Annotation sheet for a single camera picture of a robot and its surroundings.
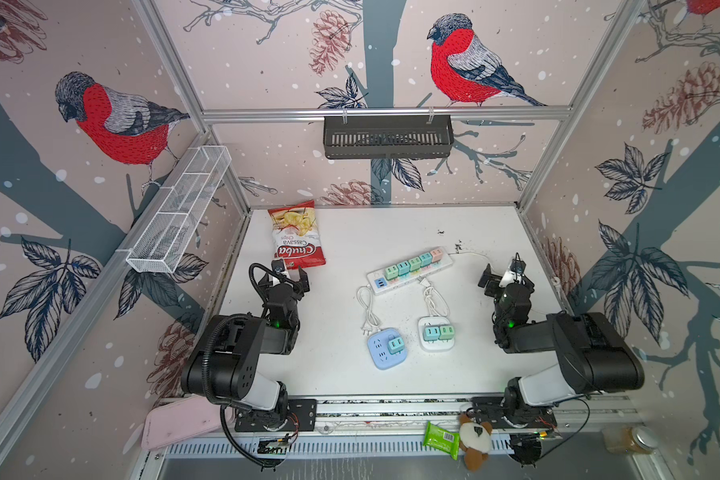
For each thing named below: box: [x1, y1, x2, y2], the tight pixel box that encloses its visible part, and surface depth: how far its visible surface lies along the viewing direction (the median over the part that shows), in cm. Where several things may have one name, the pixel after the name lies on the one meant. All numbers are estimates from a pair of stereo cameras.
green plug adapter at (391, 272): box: [384, 265, 399, 281], surface depth 96 cm
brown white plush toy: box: [459, 414, 493, 472], surface depth 70 cm
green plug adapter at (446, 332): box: [438, 325, 455, 340], surface depth 83 cm
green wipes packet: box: [423, 421, 461, 461], surface depth 71 cm
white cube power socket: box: [418, 315, 455, 351], surface depth 85 cm
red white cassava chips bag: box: [268, 200, 326, 270], surface depth 109 cm
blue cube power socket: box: [367, 327, 407, 371], surface depth 83 cm
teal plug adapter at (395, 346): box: [388, 337, 405, 355], surface depth 80 cm
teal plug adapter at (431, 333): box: [423, 325, 440, 342], surface depth 83 cm
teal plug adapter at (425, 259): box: [419, 252, 432, 267], surface depth 99 cm
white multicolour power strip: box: [366, 246, 455, 293], surface depth 98 cm
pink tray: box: [141, 396, 231, 450], surface depth 71 cm
